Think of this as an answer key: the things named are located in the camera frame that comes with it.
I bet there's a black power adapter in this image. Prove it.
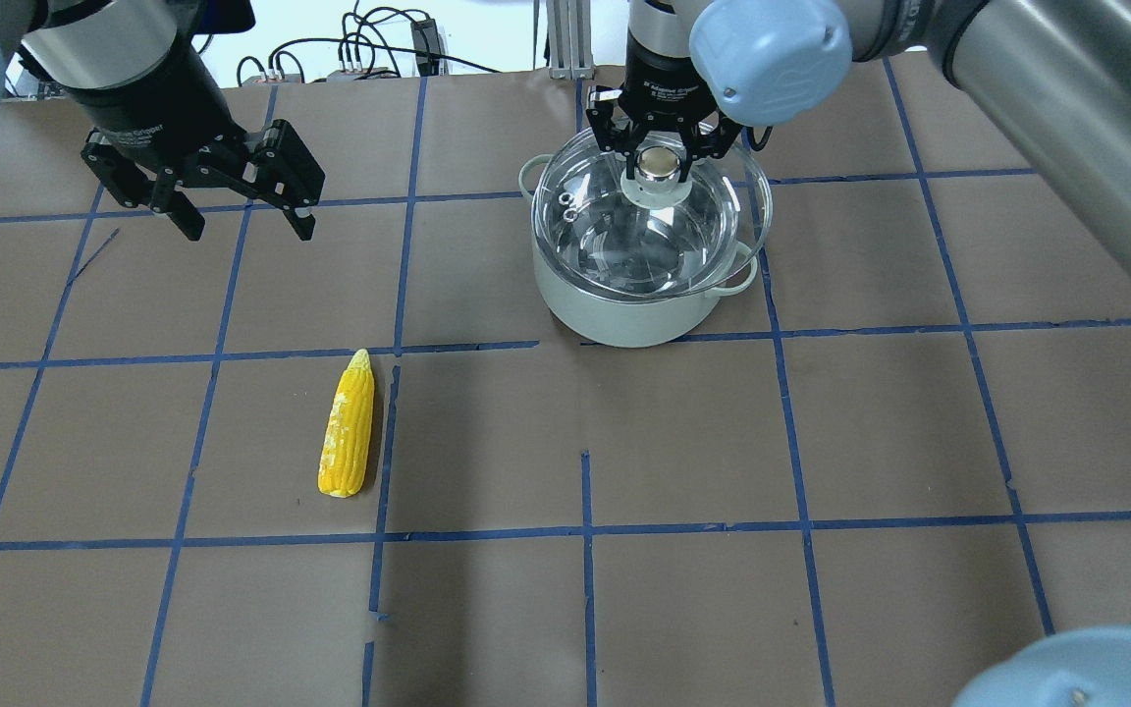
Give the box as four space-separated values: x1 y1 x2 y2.
411 18 444 76

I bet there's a yellow corn cob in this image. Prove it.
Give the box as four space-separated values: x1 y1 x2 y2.
317 350 375 498

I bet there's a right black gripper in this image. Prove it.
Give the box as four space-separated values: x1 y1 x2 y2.
585 29 742 184

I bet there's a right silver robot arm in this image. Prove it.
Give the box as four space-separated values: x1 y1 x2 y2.
580 1 1131 706

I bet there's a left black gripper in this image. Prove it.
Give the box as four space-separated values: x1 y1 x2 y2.
23 20 326 239

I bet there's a glass pot lid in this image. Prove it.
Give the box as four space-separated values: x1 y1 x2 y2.
517 129 774 301

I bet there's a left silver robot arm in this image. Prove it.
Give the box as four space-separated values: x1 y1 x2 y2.
0 1 326 241

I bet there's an aluminium frame post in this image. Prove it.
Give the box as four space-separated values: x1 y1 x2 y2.
544 0 594 81

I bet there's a pale green steel pot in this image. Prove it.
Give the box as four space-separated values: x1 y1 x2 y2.
518 152 758 350

